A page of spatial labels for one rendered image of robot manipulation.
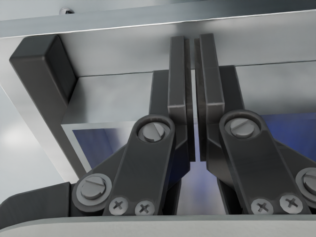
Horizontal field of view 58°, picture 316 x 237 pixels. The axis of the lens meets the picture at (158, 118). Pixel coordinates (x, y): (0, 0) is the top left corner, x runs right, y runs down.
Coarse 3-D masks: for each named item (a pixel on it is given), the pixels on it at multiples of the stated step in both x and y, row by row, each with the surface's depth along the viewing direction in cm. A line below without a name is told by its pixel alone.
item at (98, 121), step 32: (288, 64) 14; (96, 96) 14; (128, 96) 14; (192, 96) 13; (256, 96) 13; (288, 96) 13; (64, 128) 13; (96, 128) 13; (128, 128) 18; (288, 128) 17; (96, 160) 17; (192, 192) 24
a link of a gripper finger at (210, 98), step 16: (208, 48) 10; (208, 64) 9; (208, 80) 8; (224, 80) 10; (208, 96) 8; (224, 96) 9; (240, 96) 9; (208, 112) 8; (224, 112) 9; (208, 128) 8; (208, 144) 8; (208, 160) 9; (224, 160) 8; (288, 160) 7; (304, 160) 7; (224, 176) 9; (304, 176) 7; (304, 192) 6
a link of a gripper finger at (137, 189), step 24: (144, 120) 8; (168, 120) 8; (144, 144) 7; (168, 144) 7; (120, 168) 7; (144, 168) 7; (168, 168) 7; (120, 192) 7; (144, 192) 6; (168, 192) 9
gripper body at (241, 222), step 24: (96, 216) 6; (120, 216) 6; (144, 216) 6; (168, 216) 6; (192, 216) 6; (216, 216) 6; (240, 216) 5; (264, 216) 5; (288, 216) 5; (312, 216) 5
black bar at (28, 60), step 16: (16, 48) 13; (32, 48) 13; (48, 48) 13; (16, 64) 13; (32, 64) 13; (48, 64) 13; (64, 64) 14; (32, 80) 13; (48, 80) 13; (64, 80) 14; (32, 96) 14; (48, 96) 14; (64, 96) 14; (48, 112) 15; (64, 112) 15; (64, 144) 17; (80, 176) 19
